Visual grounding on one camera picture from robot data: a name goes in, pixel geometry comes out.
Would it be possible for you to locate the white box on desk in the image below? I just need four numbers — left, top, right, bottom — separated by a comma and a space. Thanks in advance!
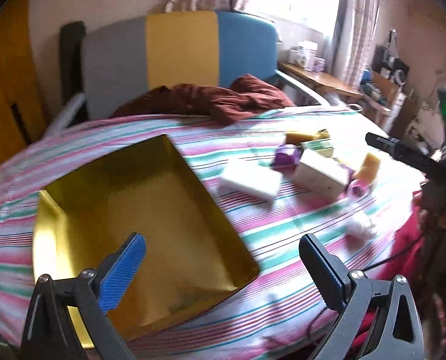
289, 40, 318, 72

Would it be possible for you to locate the white purple carton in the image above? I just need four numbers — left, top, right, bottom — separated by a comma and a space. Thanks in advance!
293, 150, 350, 201

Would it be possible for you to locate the wooden wardrobe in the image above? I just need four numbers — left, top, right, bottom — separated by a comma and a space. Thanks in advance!
0, 0, 49, 165

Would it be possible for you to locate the rust red blanket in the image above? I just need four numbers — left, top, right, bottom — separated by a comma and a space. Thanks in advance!
111, 74, 295, 126

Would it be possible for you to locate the pink box on desk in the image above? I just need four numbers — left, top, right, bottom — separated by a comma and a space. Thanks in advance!
312, 57, 325, 73

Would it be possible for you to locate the pink small bottle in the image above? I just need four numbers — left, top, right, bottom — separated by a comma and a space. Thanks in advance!
346, 179, 370, 201

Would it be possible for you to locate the white flat box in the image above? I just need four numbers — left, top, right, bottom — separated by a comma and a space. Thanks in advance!
220, 159, 283, 201

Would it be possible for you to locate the green yellow medicine box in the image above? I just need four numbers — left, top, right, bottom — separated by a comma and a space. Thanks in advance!
301, 138, 334, 158

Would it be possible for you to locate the gold maroon gift box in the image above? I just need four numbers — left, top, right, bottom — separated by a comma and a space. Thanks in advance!
32, 135, 259, 340

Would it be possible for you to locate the grey yellow blue headboard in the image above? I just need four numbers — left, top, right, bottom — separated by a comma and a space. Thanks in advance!
59, 10, 280, 121

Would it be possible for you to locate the wooden bedside desk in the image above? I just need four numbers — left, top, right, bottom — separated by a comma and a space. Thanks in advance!
278, 62, 363, 100

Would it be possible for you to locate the striped bed sheet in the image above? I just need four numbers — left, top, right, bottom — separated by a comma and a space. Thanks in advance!
0, 106, 423, 359

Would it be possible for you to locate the mustard yellow sock ball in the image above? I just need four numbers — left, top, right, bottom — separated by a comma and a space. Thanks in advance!
285, 129, 330, 146

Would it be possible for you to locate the red garment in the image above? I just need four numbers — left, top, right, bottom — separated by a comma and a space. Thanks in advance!
350, 190, 434, 360

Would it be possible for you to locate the purple round jar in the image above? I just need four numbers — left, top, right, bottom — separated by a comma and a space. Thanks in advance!
272, 144, 302, 171

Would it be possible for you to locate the white plastic bag bundle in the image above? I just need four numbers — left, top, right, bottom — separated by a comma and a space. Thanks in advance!
345, 213, 377, 244

